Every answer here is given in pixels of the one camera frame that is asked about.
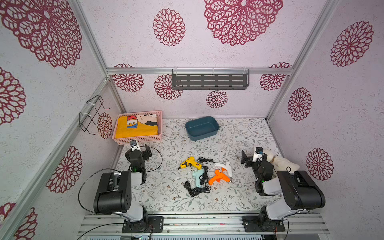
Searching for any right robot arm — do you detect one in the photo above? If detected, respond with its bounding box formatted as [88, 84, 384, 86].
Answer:
[241, 147, 326, 234]

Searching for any yellow printed cloth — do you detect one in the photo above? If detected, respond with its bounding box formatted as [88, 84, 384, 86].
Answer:
[115, 114, 158, 139]

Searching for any white glue gun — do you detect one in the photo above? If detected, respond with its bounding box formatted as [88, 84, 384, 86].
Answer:
[197, 157, 233, 179]

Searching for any grey wall shelf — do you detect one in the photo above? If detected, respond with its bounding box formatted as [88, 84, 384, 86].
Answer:
[171, 69, 250, 90]

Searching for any orange glue gun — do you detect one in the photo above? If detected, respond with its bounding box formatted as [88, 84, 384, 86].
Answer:
[209, 168, 231, 186]

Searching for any dark teal storage box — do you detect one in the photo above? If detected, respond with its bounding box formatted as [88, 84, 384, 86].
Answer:
[185, 116, 220, 141]

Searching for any pink plastic basket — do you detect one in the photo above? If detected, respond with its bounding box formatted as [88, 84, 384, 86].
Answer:
[113, 111, 163, 145]

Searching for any white plush toy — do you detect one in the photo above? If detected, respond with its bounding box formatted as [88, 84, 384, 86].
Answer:
[264, 150, 300, 173]

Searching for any yellow glue gun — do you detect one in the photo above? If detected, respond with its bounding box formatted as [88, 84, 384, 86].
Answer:
[178, 157, 202, 170]

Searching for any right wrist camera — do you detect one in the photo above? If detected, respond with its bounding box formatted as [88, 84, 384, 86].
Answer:
[252, 147, 264, 163]

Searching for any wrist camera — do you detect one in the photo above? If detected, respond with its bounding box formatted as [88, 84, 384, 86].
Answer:
[130, 140, 141, 152]
[252, 147, 264, 163]

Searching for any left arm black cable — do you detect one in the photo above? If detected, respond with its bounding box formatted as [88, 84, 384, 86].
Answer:
[77, 146, 164, 214]

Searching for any mint green glue gun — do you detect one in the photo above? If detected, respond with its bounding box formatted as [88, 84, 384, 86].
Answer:
[184, 169, 211, 197]

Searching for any black wire wall rack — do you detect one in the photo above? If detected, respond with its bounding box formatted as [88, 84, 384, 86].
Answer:
[78, 95, 110, 135]

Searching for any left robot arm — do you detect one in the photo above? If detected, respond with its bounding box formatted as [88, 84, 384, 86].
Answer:
[94, 145, 164, 234]

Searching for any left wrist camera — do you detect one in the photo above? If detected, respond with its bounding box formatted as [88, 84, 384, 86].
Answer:
[130, 140, 141, 152]

